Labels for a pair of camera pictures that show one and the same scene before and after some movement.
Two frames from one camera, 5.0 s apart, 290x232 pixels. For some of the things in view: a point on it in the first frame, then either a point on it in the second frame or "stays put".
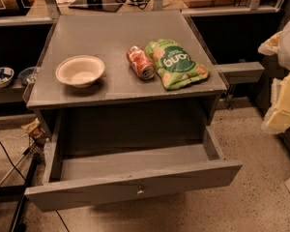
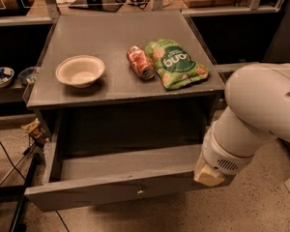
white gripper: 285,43 to 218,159
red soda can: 140,62 stays put
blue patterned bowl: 1,76 stays put
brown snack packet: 35,128 stays put
